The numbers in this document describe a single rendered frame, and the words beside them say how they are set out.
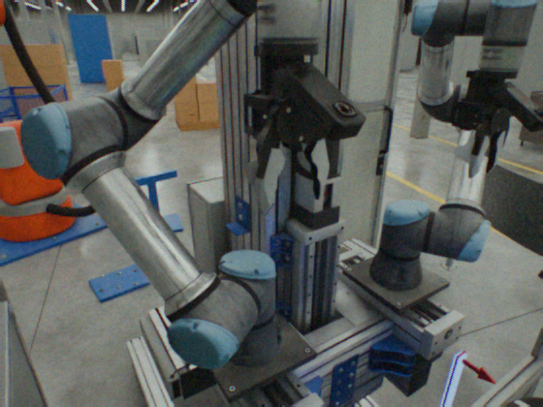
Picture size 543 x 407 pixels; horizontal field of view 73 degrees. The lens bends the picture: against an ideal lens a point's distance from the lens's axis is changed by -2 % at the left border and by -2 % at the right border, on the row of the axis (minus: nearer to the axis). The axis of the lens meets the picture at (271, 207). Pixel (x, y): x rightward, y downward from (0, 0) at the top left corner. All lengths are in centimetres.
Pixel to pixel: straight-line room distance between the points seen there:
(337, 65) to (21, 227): 333
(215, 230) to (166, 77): 60
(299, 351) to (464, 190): 60
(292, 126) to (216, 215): 73
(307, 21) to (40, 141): 46
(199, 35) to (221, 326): 47
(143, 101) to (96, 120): 9
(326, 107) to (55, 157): 44
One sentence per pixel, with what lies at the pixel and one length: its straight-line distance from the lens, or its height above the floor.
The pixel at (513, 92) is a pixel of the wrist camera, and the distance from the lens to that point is 84.
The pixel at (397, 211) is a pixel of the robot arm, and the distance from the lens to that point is 104.
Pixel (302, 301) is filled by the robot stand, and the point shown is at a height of 103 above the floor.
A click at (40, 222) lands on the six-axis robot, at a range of 384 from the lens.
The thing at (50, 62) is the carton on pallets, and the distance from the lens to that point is 784.
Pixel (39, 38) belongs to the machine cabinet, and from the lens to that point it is 1042.
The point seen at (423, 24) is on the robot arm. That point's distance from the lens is 94.
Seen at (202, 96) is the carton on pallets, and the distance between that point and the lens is 763.
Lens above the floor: 169
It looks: 25 degrees down
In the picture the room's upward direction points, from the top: straight up
